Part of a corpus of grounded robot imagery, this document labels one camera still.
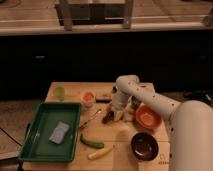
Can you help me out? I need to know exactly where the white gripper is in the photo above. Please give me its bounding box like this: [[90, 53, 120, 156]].
[[112, 91, 134, 122]]

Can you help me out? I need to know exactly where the dark red grape bunch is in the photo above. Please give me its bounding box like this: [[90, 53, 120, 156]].
[[102, 111, 114, 124]]

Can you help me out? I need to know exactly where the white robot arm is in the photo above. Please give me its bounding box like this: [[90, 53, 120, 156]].
[[112, 75, 213, 171]]

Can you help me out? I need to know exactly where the small metal cup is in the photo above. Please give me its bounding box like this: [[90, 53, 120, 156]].
[[131, 96, 141, 110]]

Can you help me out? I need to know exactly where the orange bowl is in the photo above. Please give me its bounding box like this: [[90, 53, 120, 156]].
[[135, 105, 162, 130]]

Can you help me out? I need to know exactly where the metal spoon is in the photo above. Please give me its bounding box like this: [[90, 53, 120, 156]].
[[79, 109, 102, 130]]

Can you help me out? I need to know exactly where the black rectangular block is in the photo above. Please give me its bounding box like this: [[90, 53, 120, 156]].
[[95, 95, 112, 103]]

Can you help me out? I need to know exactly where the dark purple bowl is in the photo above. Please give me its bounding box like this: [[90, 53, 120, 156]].
[[131, 132, 159, 161]]

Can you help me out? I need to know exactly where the white cup with orange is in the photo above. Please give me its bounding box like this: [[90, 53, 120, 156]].
[[82, 92, 95, 108]]

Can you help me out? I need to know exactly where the yellow banana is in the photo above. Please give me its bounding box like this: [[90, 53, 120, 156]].
[[88, 146, 114, 160]]

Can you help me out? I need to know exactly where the green chili pepper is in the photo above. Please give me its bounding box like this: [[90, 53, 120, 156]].
[[80, 134, 105, 149]]

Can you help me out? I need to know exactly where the green plastic cup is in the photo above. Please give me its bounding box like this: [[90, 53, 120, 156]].
[[53, 87, 65, 101]]

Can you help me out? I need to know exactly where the green plastic tray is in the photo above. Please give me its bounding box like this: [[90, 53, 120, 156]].
[[19, 102, 81, 163]]

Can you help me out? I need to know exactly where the wooden stool frame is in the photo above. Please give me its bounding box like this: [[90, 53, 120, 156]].
[[55, 0, 134, 31]]

